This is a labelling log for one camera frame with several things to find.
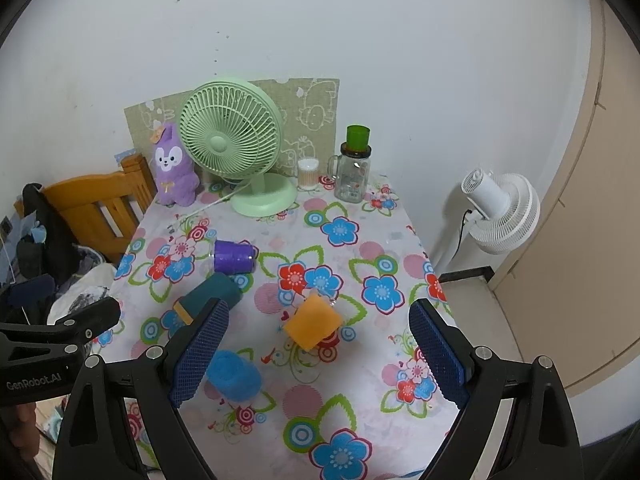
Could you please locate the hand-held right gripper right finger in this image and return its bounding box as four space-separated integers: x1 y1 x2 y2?
409 298 586 480

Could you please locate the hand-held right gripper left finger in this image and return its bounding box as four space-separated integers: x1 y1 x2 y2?
52 297 231 480

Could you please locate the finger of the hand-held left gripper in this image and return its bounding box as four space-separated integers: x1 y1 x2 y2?
0 296 122 356

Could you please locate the orange cup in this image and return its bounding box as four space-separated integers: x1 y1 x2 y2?
283 294 344 351

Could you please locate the blue cup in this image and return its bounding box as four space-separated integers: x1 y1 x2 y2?
204 350 263 402

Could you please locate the teal cup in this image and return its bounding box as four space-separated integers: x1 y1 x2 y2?
172 273 241 331

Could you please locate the purple cup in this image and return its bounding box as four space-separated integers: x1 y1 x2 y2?
213 240 259 275

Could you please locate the green plastic cup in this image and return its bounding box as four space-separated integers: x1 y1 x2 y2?
346 125 372 151

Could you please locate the white cloth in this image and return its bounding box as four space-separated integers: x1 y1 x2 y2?
47 262 118 326

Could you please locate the dark clothes pile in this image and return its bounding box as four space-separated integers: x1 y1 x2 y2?
0 182 108 326

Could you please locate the wooden chair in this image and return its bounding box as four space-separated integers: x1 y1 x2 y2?
15 154 158 266

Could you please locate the floral tablecloth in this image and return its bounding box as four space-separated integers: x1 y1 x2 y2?
40 172 468 480

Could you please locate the white floor fan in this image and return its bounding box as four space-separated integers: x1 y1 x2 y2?
434 169 542 276

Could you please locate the purple plush toy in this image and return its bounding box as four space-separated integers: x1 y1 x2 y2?
151 121 201 207

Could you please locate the beige wardrobe door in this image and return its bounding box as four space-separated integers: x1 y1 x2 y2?
487 0 640 441

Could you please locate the glass jar mug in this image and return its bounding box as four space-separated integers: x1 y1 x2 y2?
328 143 372 204

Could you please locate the cotton swab container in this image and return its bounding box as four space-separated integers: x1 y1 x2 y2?
297 158 321 192

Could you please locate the green desk fan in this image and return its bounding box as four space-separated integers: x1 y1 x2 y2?
178 80 297 218

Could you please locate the printed beige board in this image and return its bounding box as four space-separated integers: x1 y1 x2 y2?
124 78 341 181

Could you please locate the black fan cable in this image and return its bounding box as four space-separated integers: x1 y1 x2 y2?
451 207 475 262

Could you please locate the white fan cable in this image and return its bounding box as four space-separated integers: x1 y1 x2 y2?
170 187 251 233

